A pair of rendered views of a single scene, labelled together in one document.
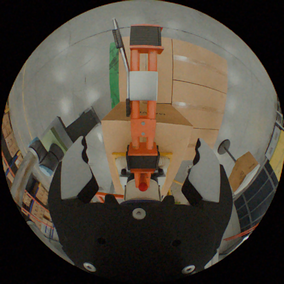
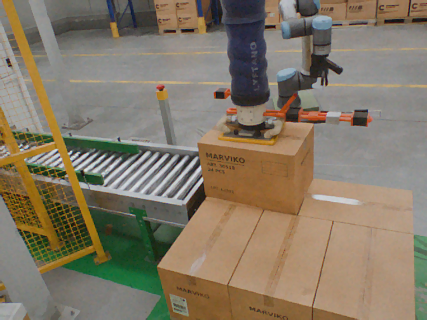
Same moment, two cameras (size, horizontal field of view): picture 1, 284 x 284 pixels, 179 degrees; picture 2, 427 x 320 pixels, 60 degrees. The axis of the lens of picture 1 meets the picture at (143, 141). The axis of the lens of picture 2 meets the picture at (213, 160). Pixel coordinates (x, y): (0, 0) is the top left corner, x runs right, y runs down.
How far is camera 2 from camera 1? 203 cm
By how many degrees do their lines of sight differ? 51
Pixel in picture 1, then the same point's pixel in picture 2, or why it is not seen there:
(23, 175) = (310, 45)
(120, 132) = (301, 128)
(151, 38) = (358, 115)
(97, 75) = not seen: hidden behind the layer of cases
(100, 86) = not seen: hidden behind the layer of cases
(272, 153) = not seen: outside the picture
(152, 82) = (334, 115)
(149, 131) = (311, 114)
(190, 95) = (308, 236)
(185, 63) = (363, 239)
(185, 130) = (292, 151)
